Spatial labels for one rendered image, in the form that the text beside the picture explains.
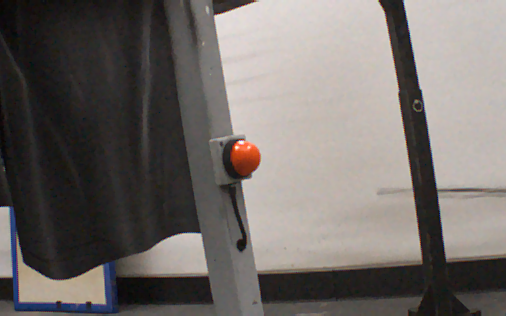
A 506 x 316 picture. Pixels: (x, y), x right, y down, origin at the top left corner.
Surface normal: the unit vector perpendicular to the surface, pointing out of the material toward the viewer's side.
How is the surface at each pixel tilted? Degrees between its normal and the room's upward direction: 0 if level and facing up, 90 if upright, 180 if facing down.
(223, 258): 90
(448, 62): 90
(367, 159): 90
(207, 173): 90
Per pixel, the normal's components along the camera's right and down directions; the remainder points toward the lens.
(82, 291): -0.65, -0.07
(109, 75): 0.90, -0.08
